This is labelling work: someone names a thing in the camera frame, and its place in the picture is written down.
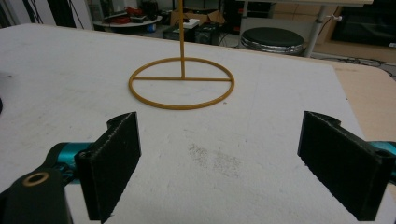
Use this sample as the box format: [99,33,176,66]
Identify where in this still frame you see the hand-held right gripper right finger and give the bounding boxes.
[297,110,396,222]

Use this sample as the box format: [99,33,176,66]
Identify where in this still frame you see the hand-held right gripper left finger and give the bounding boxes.
[44,111,142,224]

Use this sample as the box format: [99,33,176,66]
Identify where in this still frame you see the grey metal table leg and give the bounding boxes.
[303,5,328,58]

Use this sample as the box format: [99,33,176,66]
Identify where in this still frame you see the white round side table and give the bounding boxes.
[92,15,163,34]

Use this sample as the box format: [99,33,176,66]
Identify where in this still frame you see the red tool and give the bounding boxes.
[110,7,145,24]

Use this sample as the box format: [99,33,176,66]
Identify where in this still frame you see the black equipment case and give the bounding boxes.
[162,22,221,46]

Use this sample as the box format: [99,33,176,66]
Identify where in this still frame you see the cardboard box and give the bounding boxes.
[169,8,226,27]

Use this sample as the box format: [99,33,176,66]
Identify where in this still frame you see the yellow metal ring stand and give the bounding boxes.
[128,0,235,111]

